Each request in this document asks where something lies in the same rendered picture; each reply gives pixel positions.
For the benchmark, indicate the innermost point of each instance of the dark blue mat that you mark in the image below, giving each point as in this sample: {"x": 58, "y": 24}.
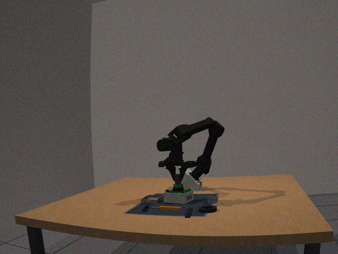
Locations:
{"x": 199, "y": 200}

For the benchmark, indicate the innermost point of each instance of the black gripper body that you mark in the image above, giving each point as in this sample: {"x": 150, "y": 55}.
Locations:
{"x": 187, "y": 164}

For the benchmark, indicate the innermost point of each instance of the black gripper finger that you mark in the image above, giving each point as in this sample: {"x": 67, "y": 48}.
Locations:
{"x": 182, "y": 172}
{"x": 172, "y": 171}

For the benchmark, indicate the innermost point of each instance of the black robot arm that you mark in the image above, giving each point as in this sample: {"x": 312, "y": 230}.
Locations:
{"x": 183, "y": 133}

